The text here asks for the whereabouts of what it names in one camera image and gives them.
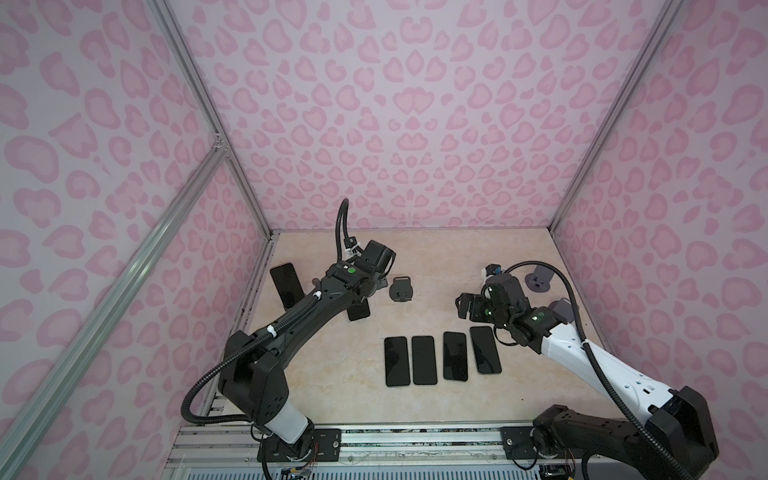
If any grey phone stand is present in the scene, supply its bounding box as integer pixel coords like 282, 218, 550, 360
525, 265, 555, 293

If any black phone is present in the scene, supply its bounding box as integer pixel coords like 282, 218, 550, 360
443, 331, 468, 382
269, 263, 305, 310
411, 335, 438, 385
383, 336, 411, 387
346, 299, 371, 322

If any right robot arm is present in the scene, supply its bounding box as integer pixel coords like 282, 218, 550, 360
455, 272, 720, 479

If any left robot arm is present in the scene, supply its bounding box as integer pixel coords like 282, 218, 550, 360
217, 240, 396, 460

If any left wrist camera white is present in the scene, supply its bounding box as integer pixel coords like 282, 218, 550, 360
342, 236, 363, 260

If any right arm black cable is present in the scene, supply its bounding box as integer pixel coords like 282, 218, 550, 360
500, 260, 697, 480

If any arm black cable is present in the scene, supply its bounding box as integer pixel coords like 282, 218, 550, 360
180, 197, 352, 426
500, 260, 697, 480

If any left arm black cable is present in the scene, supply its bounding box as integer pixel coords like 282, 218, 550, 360
180, 197, 352, 426

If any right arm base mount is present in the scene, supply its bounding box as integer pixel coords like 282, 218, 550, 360
500, 425, 584, 462

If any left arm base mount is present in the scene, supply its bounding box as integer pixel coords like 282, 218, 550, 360
257, 428, 342, 463

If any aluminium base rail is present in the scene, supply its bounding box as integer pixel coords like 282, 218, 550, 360
161, 419, 691, 480

